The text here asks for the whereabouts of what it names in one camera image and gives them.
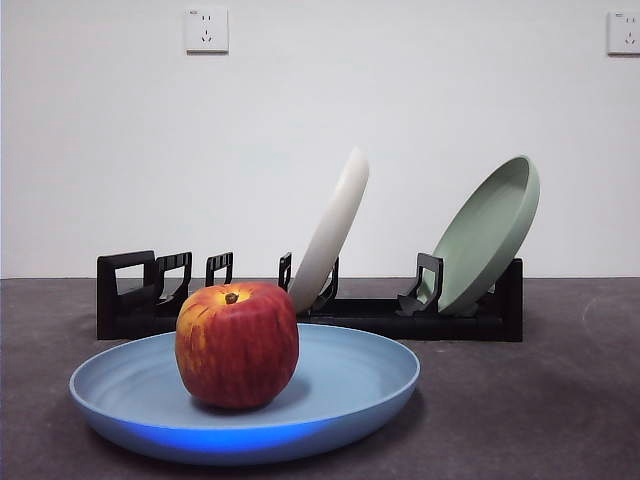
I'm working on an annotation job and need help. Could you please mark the blue plate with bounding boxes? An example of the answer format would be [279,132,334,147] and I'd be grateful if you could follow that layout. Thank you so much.
[68,323,421,467]

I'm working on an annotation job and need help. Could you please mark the green plate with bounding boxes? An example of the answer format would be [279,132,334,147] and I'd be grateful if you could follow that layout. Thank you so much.
[430,155,541,316]

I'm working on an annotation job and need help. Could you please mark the white wall socket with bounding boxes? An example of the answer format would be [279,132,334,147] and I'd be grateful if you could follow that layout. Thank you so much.
[184,6,230,55]
[606,10,640,56]

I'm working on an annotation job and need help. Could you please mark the red yellow apple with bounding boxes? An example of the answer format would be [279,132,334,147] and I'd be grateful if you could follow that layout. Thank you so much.
[174,281,300,411]

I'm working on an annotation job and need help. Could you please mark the white plate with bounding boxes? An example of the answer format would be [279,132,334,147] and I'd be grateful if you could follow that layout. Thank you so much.
[288,146,371,314]

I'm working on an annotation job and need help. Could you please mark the black plate rack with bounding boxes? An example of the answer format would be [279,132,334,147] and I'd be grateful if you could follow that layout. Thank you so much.
[95,249,525,344]

